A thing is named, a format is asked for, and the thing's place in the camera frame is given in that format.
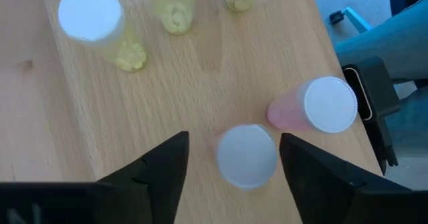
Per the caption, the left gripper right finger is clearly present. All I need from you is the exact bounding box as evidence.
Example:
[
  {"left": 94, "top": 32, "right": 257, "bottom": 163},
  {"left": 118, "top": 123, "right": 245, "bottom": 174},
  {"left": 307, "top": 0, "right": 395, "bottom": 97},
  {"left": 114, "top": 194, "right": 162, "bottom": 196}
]
[{"left": 279, "top": 132, "right": 392, "bottom": 224}]

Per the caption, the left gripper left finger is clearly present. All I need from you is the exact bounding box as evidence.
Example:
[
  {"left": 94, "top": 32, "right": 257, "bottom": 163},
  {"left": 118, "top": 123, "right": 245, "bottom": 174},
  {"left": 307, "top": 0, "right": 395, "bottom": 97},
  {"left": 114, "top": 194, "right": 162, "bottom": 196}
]
[{"left": 96, "top": 130, "right": 191, "bottom": 224}]

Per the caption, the pink medicine bottle white cap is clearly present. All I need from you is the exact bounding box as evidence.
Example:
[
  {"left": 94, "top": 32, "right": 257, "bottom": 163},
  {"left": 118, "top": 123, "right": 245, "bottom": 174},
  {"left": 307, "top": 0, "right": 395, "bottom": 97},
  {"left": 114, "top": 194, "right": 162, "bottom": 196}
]
[
  {"left": 213, "top": 123, "right": 278, "bottom": 190},
  {"left": 266, "top": 76, "right": 359, "bottom": 134}
]

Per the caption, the pale green medicine bottle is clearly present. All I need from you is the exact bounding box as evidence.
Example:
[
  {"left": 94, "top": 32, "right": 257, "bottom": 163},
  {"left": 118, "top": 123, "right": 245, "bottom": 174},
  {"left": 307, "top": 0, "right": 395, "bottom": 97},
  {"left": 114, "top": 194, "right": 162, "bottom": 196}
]
[{"left": 146, "top": 0, "right": 197, "bottom": 36}]

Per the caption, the yellowish medicine bottle white cap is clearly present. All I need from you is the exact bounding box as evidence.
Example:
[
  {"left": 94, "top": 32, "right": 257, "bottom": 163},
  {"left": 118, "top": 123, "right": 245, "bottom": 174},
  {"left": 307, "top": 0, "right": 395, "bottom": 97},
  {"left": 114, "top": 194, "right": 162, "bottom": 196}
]
[{"left": 57, "top": 0, "right": 148, "bottom": 73}]

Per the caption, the black bracket with white outline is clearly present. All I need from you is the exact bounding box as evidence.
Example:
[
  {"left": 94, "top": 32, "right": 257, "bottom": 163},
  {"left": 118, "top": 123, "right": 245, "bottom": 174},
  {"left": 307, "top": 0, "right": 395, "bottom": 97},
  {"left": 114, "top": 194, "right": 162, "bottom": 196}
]
[{"left": 341, "top": 55, "right": 402, "bottom": 177}]

